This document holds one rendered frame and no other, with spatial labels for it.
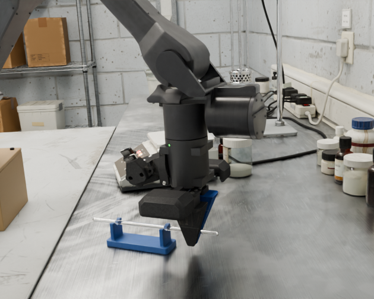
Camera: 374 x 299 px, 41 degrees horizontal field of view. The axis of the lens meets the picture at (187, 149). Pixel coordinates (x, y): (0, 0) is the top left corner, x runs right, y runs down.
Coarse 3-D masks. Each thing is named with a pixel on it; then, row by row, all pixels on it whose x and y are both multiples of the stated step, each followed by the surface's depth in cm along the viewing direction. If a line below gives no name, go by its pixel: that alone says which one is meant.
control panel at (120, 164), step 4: (140, 144) 108; (136, 148) 107; (140, 148) 105; (144, 148) 103; (136, 152) 104; (140, 152) 103; (144, 152) 101; (148, 152) 100; (140, 156) 101; (144, 156) 99; (120, 160) 106; (116, 164) 105; (120, 164) 104; (124, 164) 102; (120, 168) 101; (124, 168) 100; (120, 172) 99; (124, 172) 98; (120, 176) 97
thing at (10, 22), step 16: (0, 0) 71; (16, 0) 69; (32, 0) 71; (0, 16) 71; (16, 16) 71; (0, 32) 72; (16, 32) 74; (0, 48) 74; (0, 64) 77; (0, 96) 81
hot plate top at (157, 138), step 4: (152, 132) 107; (156, 132) 107; (160, 132) 107; (148, 136) 105; (152, 136) 103; (156, 136) 103; (160, 136) 103; (164, 136) 103; (208, 136) 101; (212, 136) 101; (152, 140) 101; (156, 140) 100; (160, 140) 100; (164, 140) 100; (156, 144) 97; (160, 144) 97
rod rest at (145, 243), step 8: (112, 224) 73; (120, 224) 75; (168, 224) 72; (112, 232) 73; (120, 232) 75; (160, 232) 70; (168, 232) 72; (112, 240) 73; (120, 240) 73; (128, 240) 73; (136, 240) 73; (144, 240) 73; (152, 240) 73; (160, 240) 70; (168, 240) 72; (128, 248) 72; (136, 248) 72; (144, 248) 71; (152, 248) 71; (160, 248) 70; (168, 248) 70
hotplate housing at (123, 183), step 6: (144, 144) 106; (150, 144) 105; (150, 150) 101; (156, 150) 99; (210, 150) 99; (216, 150) 99; (210, 156) 99; (216, 156) 99; (114, 168) 105; (120, 180) 96; (126, 180) 96; (120, 186) 99; (126, 186) 97; (132, 186) 97; (144, 186) 98; (150, 186) 98; (156, 186) 98
